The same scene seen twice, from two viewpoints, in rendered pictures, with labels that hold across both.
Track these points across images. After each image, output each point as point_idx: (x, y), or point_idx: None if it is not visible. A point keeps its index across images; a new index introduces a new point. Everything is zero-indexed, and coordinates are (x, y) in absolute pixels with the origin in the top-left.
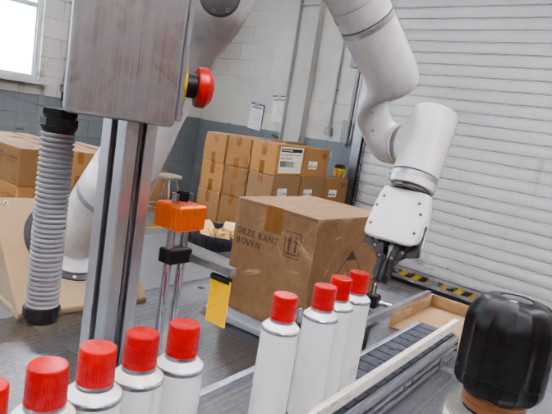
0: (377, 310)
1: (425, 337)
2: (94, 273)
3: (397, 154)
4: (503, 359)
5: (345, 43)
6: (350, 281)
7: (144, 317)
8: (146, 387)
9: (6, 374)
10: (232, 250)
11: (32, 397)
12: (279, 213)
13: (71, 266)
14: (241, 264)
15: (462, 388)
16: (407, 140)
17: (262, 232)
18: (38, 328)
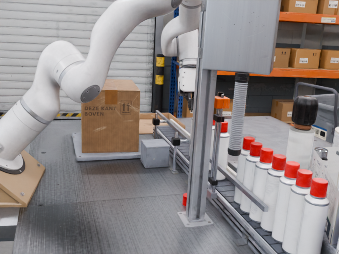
0: None
1: (181, 128)
2: (202, 136)
3: (182, 52)
4: (314, 112)
5: (184, 8)
6: None
7: (66, 176)
8: None
9: (96, 221)
10: (82, 121)
11: (284, 166)
12: (114, 92)
13: (15, 165)
14: (91, 127)
15: (297, 125)
16: (186, 46)
17: (103, 105)
18: (48, 204)
